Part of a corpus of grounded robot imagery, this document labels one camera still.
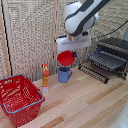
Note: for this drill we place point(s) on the red and yellow tall package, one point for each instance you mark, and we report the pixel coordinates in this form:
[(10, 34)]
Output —
[(45, 75)]

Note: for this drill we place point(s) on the red plastic shopping basket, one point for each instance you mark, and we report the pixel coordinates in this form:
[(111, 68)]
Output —
[(20, 100)]

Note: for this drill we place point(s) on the black dish rack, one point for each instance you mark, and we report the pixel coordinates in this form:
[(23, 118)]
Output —
[(115, 45)]

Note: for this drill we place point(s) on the black open oven door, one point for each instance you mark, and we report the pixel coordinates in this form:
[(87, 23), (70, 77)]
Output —
[(94, 73)]

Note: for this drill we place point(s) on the red bowl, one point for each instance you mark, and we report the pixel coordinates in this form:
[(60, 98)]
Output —
[(66, 58)]

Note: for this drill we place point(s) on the dark metal oven tray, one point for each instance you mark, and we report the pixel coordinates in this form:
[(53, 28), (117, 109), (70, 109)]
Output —
[(108, 61)]

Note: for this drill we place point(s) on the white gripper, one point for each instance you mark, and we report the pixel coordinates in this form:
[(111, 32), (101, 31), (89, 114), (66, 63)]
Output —
[(75, 42)]

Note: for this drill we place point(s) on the blue mug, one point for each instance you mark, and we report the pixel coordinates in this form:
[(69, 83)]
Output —
[(63, 75)]

